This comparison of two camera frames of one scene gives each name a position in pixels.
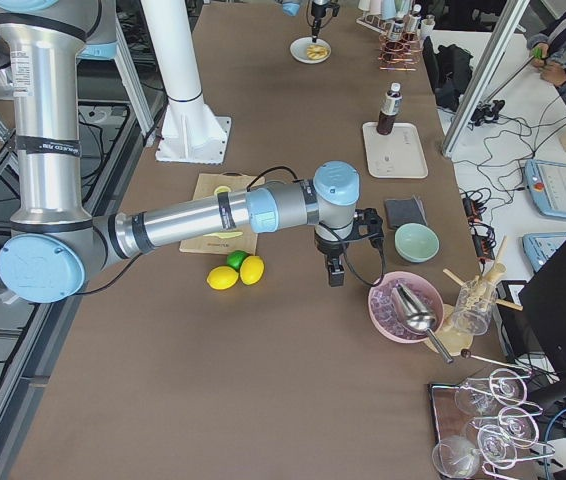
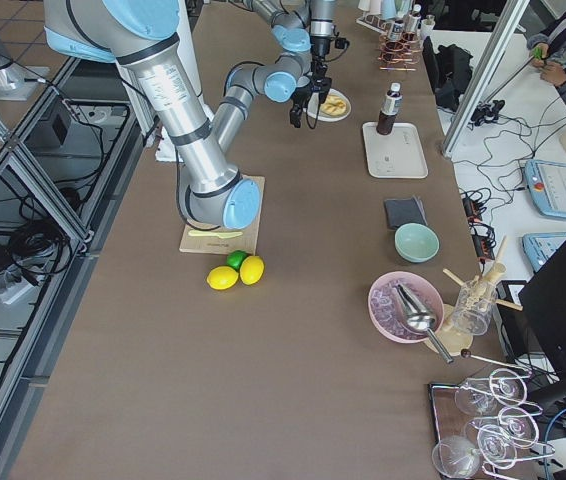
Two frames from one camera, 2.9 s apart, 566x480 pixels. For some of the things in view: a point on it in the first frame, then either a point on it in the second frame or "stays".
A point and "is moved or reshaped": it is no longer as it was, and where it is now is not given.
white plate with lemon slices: [306, 51] is moved or reshaped
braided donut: [317, 52] is moved or reshaped
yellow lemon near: [222, 277] stays
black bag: [449, 72] stays
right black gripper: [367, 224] -> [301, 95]
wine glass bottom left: [456, 457] stays
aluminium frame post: [512, 13] stays
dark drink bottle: [390, 109] stays
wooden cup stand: [469, 316] stays
